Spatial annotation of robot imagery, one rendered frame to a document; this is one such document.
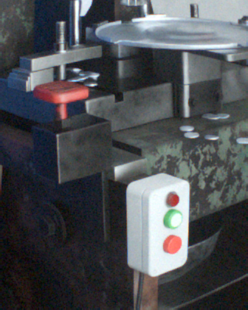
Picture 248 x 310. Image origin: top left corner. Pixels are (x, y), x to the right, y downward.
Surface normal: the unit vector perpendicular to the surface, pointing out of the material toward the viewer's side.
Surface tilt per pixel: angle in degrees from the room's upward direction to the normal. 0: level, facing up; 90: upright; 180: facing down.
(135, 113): 90
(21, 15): 90
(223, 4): 90
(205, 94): 90
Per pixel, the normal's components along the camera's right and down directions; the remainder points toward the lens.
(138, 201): -0.76, 0.21
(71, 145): 0.65, 0.22
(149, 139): -0.02, -0.96
